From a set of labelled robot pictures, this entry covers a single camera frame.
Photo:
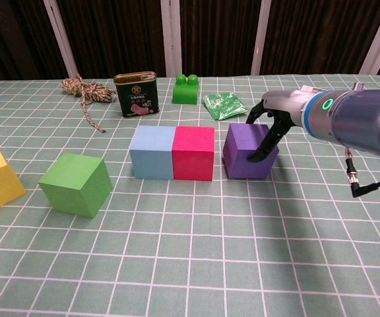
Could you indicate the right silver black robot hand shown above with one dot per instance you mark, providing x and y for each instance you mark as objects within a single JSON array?
[{"x": 285, "y": 105}]

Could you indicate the purple foam cube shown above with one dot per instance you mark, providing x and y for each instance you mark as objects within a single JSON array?
[{"x": 239, "y": 155}]

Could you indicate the pink foam cube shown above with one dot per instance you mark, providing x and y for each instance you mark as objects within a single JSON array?
[{"x": 193, "y": 155}]

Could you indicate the light blue foam cube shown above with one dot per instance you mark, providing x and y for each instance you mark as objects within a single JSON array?
[{"x": 150, "y": 155}]

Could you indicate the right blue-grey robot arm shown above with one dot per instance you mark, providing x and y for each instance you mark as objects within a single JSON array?
[{"x": 368, "y": 122}]

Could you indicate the green foil packet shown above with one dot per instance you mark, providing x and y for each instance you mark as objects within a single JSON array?
[{"x": 224, "y": 105}]

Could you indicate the green toy building brick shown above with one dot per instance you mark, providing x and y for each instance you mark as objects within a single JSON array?
[{"x": 185, "y": 94}]

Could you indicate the dark green luncheon meat can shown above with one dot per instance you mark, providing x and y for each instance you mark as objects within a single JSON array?
[{"x": 139, "y": 95}]

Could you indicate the green checked tablecloth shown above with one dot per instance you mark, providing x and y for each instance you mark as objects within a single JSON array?
[{"x": 190, "y": 264}]

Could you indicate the green foam cube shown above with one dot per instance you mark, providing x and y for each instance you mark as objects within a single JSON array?
[{"x": 74, "y": 185}]

